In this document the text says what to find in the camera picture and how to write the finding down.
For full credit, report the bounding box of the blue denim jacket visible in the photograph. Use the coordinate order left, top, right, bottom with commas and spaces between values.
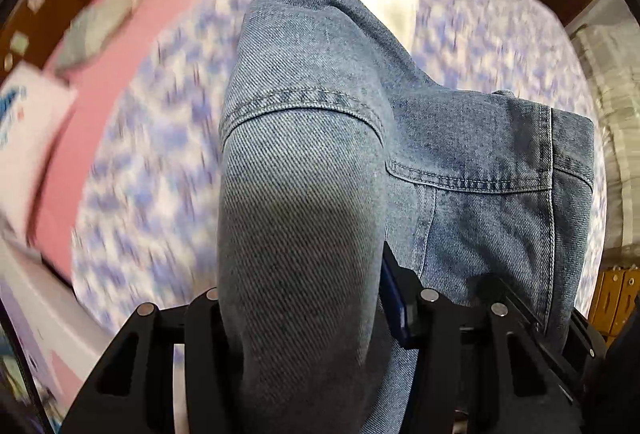
218, 0, 594, 433

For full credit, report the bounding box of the wooden drawer cabinet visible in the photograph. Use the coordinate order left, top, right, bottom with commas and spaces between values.
588, 265, 639, 345

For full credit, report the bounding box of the purple cat print blanket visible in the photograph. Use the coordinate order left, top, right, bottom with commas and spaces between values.
72, 0, 597, 331

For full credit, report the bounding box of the white pillow with blue print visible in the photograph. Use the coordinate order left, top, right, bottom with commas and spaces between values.
0, 62, 77, 243

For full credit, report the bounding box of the pink bed sheet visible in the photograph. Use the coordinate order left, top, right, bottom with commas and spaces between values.
29, 0, 198, 283

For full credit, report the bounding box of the beige lace furniture cover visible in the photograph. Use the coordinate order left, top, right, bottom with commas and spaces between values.
572, 20, 639, 266

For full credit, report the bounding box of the grey folded cloth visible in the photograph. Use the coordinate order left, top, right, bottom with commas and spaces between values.
54, 0, 141, 72

